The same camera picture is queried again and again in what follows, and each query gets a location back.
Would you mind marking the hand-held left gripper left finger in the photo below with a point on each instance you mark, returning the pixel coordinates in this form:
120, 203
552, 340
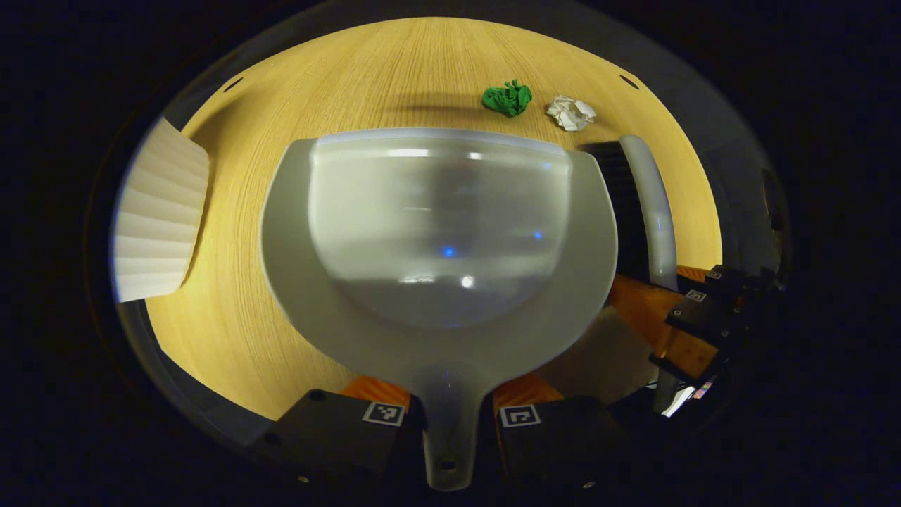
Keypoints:
331, 429

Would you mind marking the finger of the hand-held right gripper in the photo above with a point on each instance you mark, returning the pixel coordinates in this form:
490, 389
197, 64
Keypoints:
704, 317
732, 278

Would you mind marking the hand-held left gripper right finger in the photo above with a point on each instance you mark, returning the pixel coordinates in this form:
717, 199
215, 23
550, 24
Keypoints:
563, 440

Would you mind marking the white dustpan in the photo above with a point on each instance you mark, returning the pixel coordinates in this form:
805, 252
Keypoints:
436, 232

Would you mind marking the white paper ball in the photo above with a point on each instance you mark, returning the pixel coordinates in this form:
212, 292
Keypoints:
570, 113

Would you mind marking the white ribbed garbage bin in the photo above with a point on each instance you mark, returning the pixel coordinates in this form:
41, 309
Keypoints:
158, 225

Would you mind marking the green paper ball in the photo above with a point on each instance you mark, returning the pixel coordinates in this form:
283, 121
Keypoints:
507, 98

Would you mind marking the wooden desktop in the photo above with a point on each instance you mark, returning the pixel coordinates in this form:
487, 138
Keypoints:
232, 282

